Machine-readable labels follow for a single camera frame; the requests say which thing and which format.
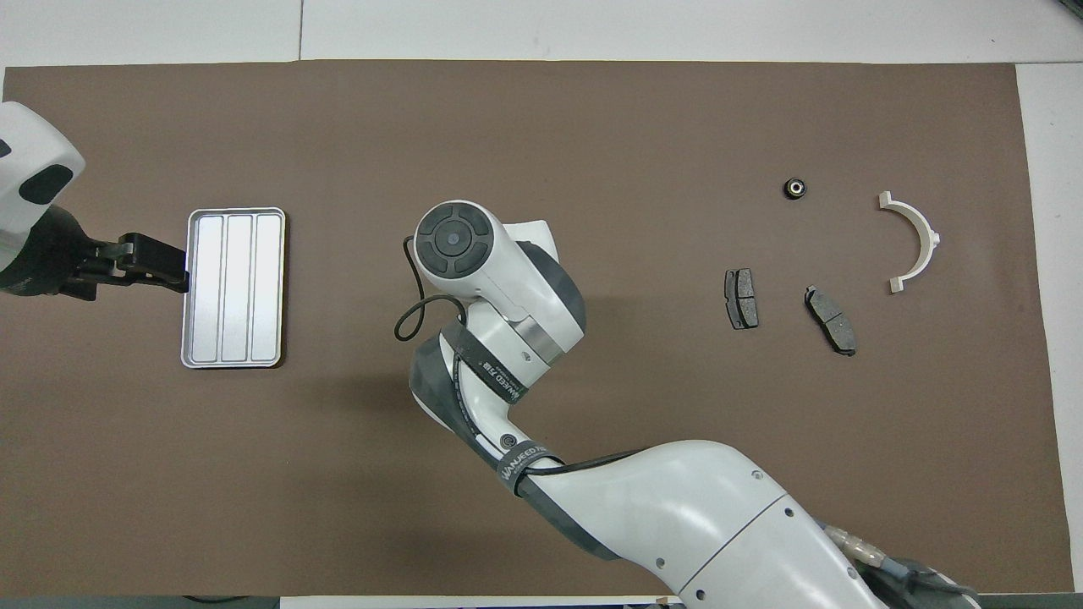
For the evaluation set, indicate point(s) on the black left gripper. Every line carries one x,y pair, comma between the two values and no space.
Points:
46,262

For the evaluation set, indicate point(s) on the large black bearing gear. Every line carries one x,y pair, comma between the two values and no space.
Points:
794,188

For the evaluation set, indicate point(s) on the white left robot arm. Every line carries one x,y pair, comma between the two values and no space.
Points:
34,144

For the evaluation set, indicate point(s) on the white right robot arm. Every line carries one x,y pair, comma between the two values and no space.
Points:
677,507

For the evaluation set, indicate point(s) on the silver metal tray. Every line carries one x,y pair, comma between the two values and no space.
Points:
233,288

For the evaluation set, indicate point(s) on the brown table mat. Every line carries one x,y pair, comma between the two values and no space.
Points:
677,127

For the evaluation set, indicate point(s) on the short dark brake pad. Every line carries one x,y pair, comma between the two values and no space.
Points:
741,298

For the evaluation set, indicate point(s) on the long dark brake pad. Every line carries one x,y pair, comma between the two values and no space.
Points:
831,321

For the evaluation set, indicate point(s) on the white semicircular bracket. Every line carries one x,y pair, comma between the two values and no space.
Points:
886,200

